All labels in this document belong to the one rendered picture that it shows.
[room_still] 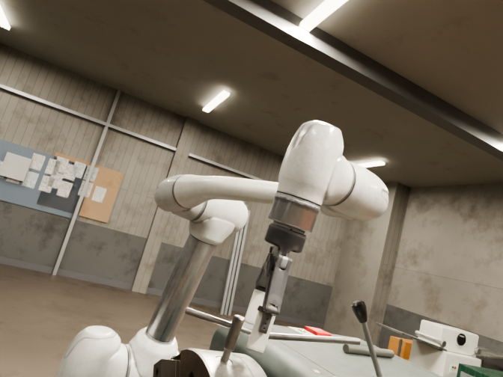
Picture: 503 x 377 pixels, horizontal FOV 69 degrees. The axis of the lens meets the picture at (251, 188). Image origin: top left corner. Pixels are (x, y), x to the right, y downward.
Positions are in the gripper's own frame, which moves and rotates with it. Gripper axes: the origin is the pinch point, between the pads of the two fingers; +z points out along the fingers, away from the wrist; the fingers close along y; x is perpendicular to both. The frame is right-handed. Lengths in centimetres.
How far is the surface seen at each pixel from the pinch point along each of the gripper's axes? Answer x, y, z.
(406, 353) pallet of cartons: -353, 543, 126
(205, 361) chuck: 7.0, -2.8, 7.1
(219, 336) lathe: 3.4, 25.0, 12.1
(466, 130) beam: -249, 389, -210
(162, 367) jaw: 14.0, 2.6, 13.0
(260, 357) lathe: -4.9, 10.3, 8.3
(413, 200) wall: -394, 770, -163
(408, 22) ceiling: -91, 262, -237
